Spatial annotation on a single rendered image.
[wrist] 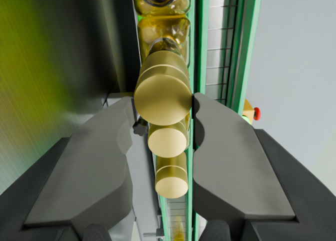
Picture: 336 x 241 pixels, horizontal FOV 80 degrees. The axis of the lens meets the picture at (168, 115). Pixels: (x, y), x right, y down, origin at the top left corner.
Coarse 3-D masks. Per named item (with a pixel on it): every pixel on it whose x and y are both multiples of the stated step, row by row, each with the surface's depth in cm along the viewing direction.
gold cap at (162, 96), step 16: (144, 64) 14; (160, 64) 12; (176, 64) 12; (144, 80) 11; (160, 80) 11; (176, 80) 11; (144, 96) 11; (160, 96) 11; (176, 96) 11; (144, 112) 12; (160, 112) 12; (176, 112) 12
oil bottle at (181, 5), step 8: (136, 0) 18; (176, 0) 18; (184, 0) 18; (136, 8) 19; (144, 8) 18; (152, 8) 18; (160, 8) 18; (168, 8) 18; (176, 8) 18; (184, 8) 19; (144, 16) 20; (152, 16) 20
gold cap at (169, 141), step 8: (184, 120) 20; (152, 128) 17; (160, 128) 16; (168, 128) 16; (176, 128) 16; (184, 128) 18; (152, 136) 17; (160, 136) 17; (168, 136) 17; (176, 136) 17; (184, 136) 17; (152, 144) 17; (160, 144) 17; (168, 144) 17; (176, 144) 17; (184, 144) 17; (160, 152) 18; (168, 152) 18; (176, 152) 18
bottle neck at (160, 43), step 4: (156, 40) 19; (160, 40) 18; (164, 40) 18; (168, 40) 18; (172, 40) 19; (152, 44) 19; (156, 44) 17; (160, 44) 17; (164, 44) 17; (168, 44) 17; (172, 44) 17; (176, 44) 19; (152, 48) 17; (156, 48) 16; (160, 48) 16; (164, 48) 16; (168, 48) 16; (172, 48) 16; (176, 48) 17; (148, 52) 18; (152, 52) 16; (176, 52) 16; (180, 56) 17
